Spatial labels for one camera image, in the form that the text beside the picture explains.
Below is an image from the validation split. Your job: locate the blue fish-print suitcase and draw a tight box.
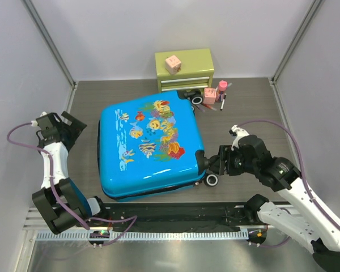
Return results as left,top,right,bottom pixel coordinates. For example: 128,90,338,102
97,89,219,201

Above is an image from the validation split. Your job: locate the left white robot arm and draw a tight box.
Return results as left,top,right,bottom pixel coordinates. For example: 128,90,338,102
32,111,109,235

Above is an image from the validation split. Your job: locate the green drawer cabinet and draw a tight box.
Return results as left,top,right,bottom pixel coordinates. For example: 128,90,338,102
155,48,214,92

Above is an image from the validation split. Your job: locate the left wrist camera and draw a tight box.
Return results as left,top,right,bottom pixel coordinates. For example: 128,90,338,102
36,112,62,132

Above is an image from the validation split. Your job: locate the pink cube on table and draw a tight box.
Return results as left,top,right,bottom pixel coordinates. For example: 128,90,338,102
203,88,217,105

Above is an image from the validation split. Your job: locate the black white marker pen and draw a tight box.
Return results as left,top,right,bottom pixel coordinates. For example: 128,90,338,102
220,93,227,111

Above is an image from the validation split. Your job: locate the pink capped bottle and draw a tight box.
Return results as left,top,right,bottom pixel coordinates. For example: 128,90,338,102
216,80,228,102

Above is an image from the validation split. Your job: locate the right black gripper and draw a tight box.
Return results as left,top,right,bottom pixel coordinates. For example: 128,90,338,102
210,144,257,176

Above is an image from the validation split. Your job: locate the pink cube on cabinet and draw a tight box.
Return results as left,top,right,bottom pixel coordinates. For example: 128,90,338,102
165,55,182,75

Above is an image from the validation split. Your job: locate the pink silver pen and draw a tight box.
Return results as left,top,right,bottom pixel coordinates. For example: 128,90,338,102
195,105,206,113

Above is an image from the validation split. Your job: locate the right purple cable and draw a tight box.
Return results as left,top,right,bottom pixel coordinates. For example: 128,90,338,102
232,118,340,249

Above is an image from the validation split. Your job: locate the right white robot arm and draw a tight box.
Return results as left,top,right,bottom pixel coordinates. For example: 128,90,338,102
218,132,340,271

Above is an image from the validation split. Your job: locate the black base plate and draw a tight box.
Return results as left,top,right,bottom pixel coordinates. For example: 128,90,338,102
88,202,269,244

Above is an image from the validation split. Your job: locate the aluminium rail frame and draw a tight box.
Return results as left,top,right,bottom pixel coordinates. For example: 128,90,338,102
24,209,249,245

